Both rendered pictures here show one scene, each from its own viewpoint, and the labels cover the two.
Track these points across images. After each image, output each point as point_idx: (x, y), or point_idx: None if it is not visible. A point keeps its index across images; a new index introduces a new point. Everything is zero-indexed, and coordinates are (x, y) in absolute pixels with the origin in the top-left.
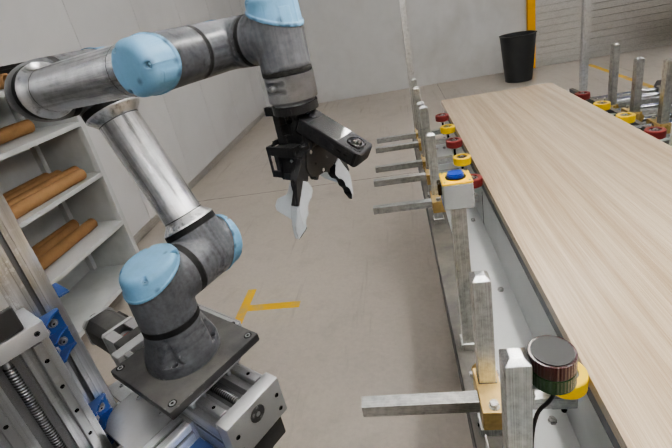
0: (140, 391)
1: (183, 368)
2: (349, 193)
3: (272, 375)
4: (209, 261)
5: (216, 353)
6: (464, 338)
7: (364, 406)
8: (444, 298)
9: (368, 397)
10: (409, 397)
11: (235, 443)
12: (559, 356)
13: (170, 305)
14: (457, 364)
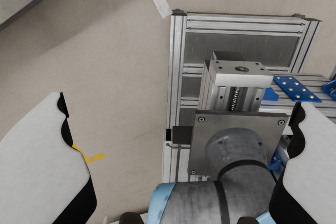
0: (275, 149)
1: (257, 137)
2: (64, 99)
3: (216, 78)
4: (208, 201)
5: (228, 128)
6: None
7: (170, 12)
8: (5, 25)
9: (162, 13)
10: None
11: (265, 69)
12: None
13: (267, 187)
14: None
